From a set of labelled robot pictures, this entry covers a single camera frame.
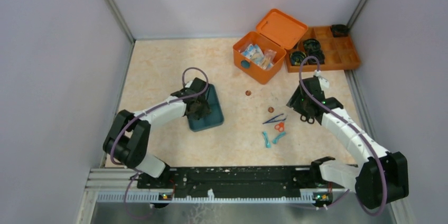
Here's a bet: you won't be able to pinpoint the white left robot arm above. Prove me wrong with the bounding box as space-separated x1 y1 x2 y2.
102 78 211 178

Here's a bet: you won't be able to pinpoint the clear bag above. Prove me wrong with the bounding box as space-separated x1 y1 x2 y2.
260 49 277 70

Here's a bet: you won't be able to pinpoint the teal clip right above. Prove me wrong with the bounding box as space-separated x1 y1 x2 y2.
272 132 286 144

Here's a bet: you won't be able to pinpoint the black tape roll right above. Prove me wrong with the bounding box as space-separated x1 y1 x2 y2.
308 50 325 65

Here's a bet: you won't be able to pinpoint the orange medicine box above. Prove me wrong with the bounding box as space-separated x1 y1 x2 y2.
233 8 309 85

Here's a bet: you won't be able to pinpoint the blue tweezers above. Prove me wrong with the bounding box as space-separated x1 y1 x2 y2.
263 113 286 124

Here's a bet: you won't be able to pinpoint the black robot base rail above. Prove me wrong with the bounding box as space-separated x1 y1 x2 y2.
137 165 341 208

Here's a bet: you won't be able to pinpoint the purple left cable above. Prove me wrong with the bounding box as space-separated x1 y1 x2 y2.
110 67 210 220

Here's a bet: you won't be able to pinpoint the black tape roll upper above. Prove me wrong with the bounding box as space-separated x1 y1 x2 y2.
303 39 321 53

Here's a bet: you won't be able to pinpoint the orange small scissors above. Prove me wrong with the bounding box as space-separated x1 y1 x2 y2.
274 117 287 133

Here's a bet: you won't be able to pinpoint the orange compartment tray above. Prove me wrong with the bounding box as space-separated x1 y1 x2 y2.
285 25 361 73

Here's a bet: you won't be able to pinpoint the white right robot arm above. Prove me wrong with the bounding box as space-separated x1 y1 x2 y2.
287 70 409 210

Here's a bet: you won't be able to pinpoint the teal clip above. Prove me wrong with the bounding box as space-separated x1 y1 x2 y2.
262 131 271 148
272 132 286 144

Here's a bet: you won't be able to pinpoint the black handled scissors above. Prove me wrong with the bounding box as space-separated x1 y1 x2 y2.
300 115 315 124

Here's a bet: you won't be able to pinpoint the black tape roll left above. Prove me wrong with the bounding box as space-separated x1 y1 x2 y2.
290 51 307 66

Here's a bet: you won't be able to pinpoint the teal divided tray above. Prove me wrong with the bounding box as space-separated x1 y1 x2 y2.
187 84 225 132

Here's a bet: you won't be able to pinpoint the blue white packet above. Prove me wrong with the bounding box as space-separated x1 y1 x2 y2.
242 44 265 66

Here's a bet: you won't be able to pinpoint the teal clip left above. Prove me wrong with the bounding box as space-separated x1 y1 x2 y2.
262 131 271 148

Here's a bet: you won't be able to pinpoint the black tape roll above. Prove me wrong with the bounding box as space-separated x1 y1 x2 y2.
290 51 307 66
308 50 325 65
303 39 321 53

